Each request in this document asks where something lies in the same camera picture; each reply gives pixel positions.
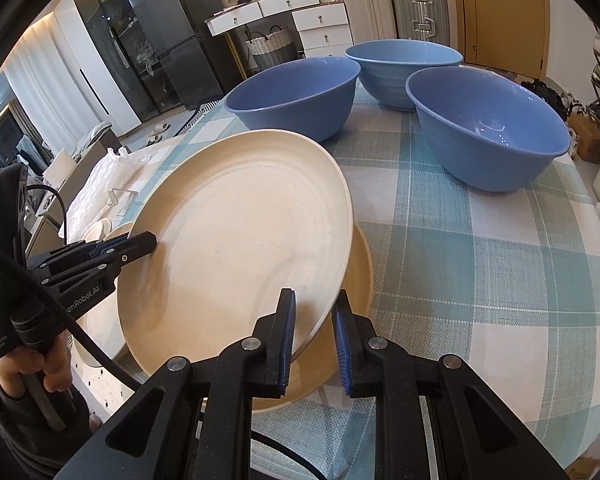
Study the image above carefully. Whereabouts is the dark glass cabinet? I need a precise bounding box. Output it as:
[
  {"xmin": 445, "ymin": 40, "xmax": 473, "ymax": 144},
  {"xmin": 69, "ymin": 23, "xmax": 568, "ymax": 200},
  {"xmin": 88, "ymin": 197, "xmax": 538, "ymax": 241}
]
[{"xmin": 70, "ymin": 0, "xmax": 162, "ymax": 122}]

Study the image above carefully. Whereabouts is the striped edge rug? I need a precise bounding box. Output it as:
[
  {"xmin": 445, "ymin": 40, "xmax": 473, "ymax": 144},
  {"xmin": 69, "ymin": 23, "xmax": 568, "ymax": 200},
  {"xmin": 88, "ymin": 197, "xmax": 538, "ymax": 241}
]
[{"xmin": 176, "ymin": 99, "xmax": 227, "ymax": 137}]

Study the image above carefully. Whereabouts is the cardboard box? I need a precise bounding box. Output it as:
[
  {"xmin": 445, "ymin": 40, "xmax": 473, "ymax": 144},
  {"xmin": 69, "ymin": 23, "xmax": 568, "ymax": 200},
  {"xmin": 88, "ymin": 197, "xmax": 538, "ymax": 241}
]
[{"xmin": 567, "ymin": 112, "xmax": 600, "ymax": 164}]

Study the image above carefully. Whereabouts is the green checked tablecloth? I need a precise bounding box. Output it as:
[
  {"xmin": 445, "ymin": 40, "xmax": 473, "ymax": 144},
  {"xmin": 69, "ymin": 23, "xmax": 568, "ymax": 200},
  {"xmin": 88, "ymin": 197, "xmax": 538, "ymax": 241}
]
[{"xmin": 75, "ymin": 95, "xmax": 600, "ymax": 480}]

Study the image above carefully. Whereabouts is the white suitcase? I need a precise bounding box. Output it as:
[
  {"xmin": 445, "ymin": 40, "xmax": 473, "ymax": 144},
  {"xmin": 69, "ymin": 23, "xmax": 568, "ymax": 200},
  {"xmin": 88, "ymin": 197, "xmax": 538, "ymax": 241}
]
[{"xmin": 339, "ymin": 0, "xmax": 395, "ymax": 44}]

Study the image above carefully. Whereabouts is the light blue ribbed bowl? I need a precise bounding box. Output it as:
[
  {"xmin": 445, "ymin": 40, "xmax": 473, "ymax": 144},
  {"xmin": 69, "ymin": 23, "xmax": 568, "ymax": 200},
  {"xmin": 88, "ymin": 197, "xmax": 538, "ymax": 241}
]
[{"xmin": 344, "ymin": 40, "xmax": 464, "ymax": 112}]

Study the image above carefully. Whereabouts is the yellow wooden door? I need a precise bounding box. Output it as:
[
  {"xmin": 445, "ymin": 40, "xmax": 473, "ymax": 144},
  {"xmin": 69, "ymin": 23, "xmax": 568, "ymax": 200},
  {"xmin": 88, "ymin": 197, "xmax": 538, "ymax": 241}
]
[{"xmin": 452, "ymin": 0, "xmax": 552, "ymax": 79}]

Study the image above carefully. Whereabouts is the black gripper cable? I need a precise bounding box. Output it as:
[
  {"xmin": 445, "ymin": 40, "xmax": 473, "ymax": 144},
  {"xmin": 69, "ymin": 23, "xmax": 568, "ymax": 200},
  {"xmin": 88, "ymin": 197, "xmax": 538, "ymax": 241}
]
[{"xmin": 0, "ymin": 185, "xmax": 143, "ymax": 391}]

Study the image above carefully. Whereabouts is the large cream plate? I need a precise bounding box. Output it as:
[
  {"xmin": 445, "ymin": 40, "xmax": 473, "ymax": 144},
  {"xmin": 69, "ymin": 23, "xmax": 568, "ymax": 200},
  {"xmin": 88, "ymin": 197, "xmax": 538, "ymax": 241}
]
[{"xmin": 116, "ymin": 129, "xmax": 355, "ymax": 376}]

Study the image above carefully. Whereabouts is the silver suitcase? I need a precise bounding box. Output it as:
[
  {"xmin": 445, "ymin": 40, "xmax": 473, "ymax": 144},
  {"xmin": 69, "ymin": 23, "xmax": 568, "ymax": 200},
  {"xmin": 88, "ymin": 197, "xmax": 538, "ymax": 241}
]
[{"xmin": 390, "ymin": 0, "xmax": 451, "ymax": 49}]

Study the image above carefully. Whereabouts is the person's left hand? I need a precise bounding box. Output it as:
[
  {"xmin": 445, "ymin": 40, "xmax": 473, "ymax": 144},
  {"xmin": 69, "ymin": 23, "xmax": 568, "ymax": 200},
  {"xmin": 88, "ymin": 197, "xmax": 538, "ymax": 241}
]
[{"xmin": 0, "ymin": 332, "xmax": 75, "ymax": 397}]

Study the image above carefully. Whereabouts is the dark blue bowl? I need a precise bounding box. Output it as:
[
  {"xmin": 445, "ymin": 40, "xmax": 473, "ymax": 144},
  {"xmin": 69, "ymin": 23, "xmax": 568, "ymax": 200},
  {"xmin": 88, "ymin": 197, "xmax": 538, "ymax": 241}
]
[
  {"xmin": 405, "ymin": 67, "xmax": 572, "ymax": 195},
  {"xmin": 223, "ymin": 56, "xmax": 362, "ymax": 143}
]

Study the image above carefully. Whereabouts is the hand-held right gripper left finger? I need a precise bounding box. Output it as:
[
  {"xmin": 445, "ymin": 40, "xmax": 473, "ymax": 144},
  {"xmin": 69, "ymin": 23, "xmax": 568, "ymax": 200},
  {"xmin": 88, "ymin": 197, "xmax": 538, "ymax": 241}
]
[{"xmin": 55, "ymin": 287, "xmax": 297, "ymax": 480}]

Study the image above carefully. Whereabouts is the clear acrylic stand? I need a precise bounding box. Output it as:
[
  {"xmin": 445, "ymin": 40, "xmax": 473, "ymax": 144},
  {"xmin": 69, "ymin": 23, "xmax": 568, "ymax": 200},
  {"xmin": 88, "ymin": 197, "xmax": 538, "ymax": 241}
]
[{"xmin": 107, "ymin": 187, "xmax": 139, "ymax": 209}]

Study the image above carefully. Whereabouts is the woven laundry basket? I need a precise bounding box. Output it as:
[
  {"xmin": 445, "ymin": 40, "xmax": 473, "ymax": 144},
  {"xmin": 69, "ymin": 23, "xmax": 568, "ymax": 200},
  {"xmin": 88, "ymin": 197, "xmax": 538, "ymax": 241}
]
[{"xmin": 244, "ymin": 25, "xmax": 300, "ymax": 74}]

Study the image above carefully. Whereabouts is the white quilted cover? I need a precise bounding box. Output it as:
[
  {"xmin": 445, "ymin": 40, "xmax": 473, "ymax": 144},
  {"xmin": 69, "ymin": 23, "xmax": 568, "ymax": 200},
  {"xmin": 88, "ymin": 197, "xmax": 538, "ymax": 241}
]
[{"xmin": 65, "ymin": 147, "xmax": 181, "ymax": 241}]

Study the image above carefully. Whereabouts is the white curtain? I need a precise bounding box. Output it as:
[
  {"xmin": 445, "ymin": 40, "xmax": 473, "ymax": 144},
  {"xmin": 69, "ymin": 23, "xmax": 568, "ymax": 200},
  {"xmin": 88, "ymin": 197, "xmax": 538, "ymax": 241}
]
[{"xmin": 7, "ymin": 7, "xmax": 142, "ymax": 137}]

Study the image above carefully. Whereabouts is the dark grey refrigerator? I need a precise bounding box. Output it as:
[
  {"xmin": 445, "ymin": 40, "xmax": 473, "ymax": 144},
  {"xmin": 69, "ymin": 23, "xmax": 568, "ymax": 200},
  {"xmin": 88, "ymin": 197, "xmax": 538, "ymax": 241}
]
[{"xmin": 126, "ymin": 0, "xmax": 226, "ymax": 111}]

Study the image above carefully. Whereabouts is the tan plate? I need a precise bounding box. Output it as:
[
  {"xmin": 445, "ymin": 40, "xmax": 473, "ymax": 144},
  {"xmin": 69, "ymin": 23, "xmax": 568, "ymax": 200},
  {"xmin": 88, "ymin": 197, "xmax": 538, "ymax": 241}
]
[{"xmin": 252, "ymin": 222, "xmax": 374, "ymax": 413}]

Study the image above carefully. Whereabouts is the white drawer cabinet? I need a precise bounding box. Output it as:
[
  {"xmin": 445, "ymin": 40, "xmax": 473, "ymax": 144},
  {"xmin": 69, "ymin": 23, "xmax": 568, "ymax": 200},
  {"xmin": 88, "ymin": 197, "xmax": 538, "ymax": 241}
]
[{"xmin": 292, "ymin": 2, "xmax": 356, "ymax": 59}]

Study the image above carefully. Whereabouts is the white vanity desk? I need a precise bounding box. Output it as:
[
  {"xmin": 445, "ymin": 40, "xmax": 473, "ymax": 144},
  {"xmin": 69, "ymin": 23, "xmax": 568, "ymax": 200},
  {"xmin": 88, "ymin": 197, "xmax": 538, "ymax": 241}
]
[{"xmin": 205, "ymin": 0, "xmax": 322, "ymax": 37}]

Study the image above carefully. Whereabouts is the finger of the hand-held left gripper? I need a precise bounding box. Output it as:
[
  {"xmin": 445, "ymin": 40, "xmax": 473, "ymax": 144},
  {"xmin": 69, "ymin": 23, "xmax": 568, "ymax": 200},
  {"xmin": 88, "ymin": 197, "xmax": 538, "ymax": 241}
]
[
  {"xmin": 26, "ymin": 237, "xmax": 131, "ymax": 273},
  {"xmin": 42, "ymin": 231, "xmax": 159, "ymax": 287}
]

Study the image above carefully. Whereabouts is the pile of dark shoes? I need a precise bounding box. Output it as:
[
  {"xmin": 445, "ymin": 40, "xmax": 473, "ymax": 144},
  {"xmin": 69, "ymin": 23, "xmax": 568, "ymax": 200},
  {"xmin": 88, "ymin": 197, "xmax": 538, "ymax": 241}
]
[{"xmin": 520, "ymin": 77, "xmax": 570, "ymax": 122}]

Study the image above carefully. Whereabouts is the small beige plate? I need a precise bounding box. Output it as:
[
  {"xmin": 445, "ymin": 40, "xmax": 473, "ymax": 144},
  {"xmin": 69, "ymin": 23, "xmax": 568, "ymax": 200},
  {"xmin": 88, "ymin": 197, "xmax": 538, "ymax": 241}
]
[{"xmin": 74, "ymin": 220, "xmax": 137, "ymax": 368}]

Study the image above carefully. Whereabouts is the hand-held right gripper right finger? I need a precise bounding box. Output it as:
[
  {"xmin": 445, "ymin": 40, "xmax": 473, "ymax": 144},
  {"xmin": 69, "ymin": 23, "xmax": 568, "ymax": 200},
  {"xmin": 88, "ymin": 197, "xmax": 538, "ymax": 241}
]
[{"xmin": 331, "ymin": 289, "xmax": 568, "ymax": 480}]

